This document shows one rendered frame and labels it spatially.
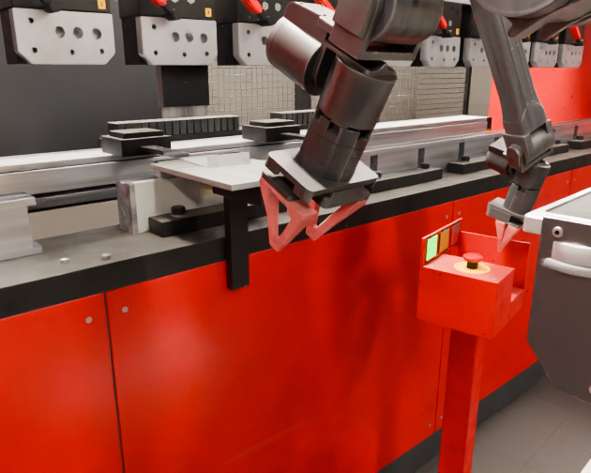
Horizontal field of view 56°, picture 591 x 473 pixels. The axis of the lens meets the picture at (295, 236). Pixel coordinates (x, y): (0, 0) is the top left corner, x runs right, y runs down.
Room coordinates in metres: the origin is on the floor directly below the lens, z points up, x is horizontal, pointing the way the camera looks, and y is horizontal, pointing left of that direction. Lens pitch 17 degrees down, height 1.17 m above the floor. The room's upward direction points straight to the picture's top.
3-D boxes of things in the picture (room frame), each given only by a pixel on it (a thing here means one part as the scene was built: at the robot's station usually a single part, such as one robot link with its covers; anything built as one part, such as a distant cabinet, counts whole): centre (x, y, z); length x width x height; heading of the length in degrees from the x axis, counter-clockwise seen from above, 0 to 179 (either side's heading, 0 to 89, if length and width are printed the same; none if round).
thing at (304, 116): (1.90, -0.10, 1.02); 0.44 x 0.06 x 0.04; 131
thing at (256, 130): (1.48, 0.02, 1.01); 0.26 x 0.12 x 0.05; 41
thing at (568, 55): (2.13, -0.97, 1.26); 0.15 x 0.09 x 0.17; 131
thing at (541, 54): (2.00, -0.82, 1.26); 0.15 x 0.09 x 0.17; 131
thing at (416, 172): (1.45, -0.28, 0.89); 0.30 x 0.05 x 0.03; 131
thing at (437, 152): (1.92, -0.74, 0.92); 1.68 x 0.06 x 0.10; 131
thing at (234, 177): (0.98, 0.12, 1.00); 0.26 x 0.18 x 0.01; 41
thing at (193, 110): (1.09, 0.21, 1.13); 0.10 x 0.02 x 0.10; 131
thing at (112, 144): (1.22, 0.32, 1.01); 0.26 x 0.12 x 0.05; 41
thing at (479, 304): (1.10, -0.38, 0.75); 0.20 x 0.16 x 0.18; 142
